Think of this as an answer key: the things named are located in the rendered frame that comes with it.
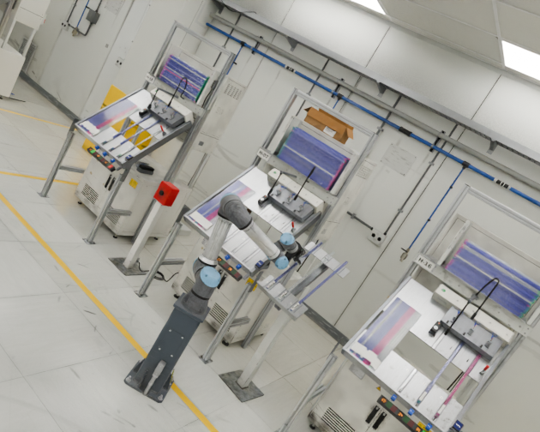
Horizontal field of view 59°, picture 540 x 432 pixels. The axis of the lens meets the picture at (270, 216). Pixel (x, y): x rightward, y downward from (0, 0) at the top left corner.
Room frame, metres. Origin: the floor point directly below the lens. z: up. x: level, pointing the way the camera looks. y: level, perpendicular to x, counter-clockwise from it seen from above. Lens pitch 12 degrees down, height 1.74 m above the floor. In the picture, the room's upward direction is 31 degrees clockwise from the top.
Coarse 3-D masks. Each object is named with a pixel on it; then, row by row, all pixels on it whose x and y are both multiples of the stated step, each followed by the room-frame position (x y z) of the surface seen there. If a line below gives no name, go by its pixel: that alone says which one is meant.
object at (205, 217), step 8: (232, 184) 3.53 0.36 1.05; (240, 184) 3.54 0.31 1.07; (224, 192) 3.46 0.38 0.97; (232, 192) 3.47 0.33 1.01; (240, 192) 3.48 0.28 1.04; (248, 192) 3.48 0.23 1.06; (216, 200) 3.40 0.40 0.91; (200, 208) 3.33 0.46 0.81; (208, 208) 3.33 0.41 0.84; (216, 208) 3.34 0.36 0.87; (192, 216) 3.27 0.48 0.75; (200, 216) 3.27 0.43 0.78; (208, 216) 3.28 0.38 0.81; (216, 216) 3.28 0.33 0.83; (200, 224) 3.22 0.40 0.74; (208, 224) 3.23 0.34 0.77
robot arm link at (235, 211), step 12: (228, 204) 2.45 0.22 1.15; (240, 204) 2.45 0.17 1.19; (228, 216) 2.43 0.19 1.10; (240, 216) 2.41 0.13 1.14; (240, 228) 2.43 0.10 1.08; (252, 228) 2.45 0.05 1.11; (252, 240) 2.49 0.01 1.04; (264, 240) 2.49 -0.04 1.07; (264, 252) 2.52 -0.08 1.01; (276, 252) 2.53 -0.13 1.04; (276, 264) 2.53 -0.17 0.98
